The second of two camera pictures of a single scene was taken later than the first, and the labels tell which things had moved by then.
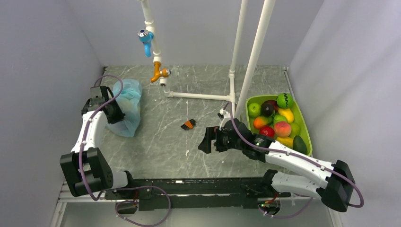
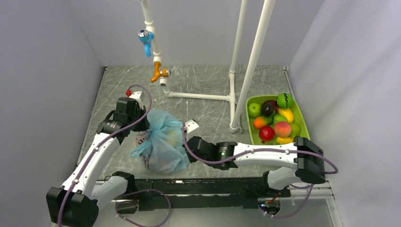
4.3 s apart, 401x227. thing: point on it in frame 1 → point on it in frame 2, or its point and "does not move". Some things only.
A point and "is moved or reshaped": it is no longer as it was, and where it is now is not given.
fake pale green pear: [295, 129] does not move
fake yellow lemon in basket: [288, 113] does not move
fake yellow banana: [287, 141] does not move
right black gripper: [213, 133] → [192, 159]
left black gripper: [119, 117] → [144, 126]
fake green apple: [254, 109] does not move
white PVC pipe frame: [266, 15] does not move
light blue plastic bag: [129, 100] is moved or reshaped
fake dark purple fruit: [268, 107] does not move
